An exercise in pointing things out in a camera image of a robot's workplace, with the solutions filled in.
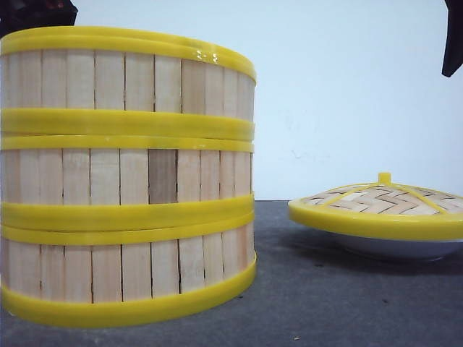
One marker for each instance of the white plate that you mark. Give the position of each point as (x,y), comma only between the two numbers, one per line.
(397,250)

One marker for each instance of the woven bamboo steamer lid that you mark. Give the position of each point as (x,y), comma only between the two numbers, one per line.
(382,210)

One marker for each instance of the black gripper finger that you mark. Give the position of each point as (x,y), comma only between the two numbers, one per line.
(453,51)

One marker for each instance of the bamboo steamer basket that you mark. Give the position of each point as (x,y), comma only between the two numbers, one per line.
(93,195)
(155,282)
(110,88)

